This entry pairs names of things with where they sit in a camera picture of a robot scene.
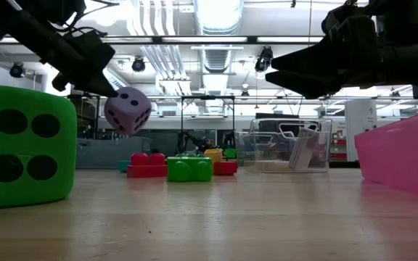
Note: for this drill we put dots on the black aluminium table frame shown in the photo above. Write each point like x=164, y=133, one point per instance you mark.
x=343, y=165

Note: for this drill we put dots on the black ceiling spotlight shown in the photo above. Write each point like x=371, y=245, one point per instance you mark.
x=138, y=64
x=16, y=70
x=264, y=59

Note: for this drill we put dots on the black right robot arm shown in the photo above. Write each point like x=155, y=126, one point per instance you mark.
x=412, y=36

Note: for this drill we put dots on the purple foam die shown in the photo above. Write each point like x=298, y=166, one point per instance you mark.
x=127, y=112

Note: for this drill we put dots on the white boxed playing card deck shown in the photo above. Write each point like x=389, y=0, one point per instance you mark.
x=303, y=152

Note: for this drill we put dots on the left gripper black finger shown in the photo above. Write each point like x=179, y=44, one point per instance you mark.
x=85, y=83

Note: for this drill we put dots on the red two-stud toy brick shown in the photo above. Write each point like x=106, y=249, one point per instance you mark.
x=147, y=170

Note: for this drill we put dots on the silver ventilation duct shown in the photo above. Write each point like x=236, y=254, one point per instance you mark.
x=218, y=18

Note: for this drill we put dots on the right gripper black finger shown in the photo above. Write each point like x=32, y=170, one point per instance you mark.
x=314, y=58
x=310, y=83

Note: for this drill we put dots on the long ceiling light bar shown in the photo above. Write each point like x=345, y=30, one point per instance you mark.
x=209, y=40

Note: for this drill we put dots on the green foam die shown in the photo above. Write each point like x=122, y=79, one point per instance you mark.
x=24, y=145

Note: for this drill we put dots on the small teal toy brick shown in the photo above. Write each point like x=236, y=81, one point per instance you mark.
x=123, y=166

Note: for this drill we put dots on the green background box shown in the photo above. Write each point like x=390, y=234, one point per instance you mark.
x=230, y=153

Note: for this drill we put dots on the black background stand frame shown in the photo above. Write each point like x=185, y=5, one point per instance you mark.
x=208, y=97

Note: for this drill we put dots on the small red toy brick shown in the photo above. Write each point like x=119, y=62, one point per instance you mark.
x=225, y=168

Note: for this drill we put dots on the pink plastic bin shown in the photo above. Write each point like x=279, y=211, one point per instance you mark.
x=401, y=159

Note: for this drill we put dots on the background black robot arm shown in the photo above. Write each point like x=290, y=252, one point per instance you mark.
x=191, y=141

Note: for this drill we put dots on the yellow-orange toy brick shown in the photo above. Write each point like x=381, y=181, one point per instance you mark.
x=214, y=155

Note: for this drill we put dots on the white pillar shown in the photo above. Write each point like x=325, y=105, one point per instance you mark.
x=361, y=127

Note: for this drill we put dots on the grey translucent plastic bin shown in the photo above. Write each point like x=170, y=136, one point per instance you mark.
x=103, y=152

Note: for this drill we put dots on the clear plastic bin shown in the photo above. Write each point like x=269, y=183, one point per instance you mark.
x=267, y=145

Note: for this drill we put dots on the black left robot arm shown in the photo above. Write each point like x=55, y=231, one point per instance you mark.
x=20, y=21

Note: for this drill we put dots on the short green toy brick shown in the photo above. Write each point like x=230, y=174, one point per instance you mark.
x=189, y=174

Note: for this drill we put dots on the black background monitor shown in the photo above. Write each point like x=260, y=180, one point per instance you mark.
x=274, y=115

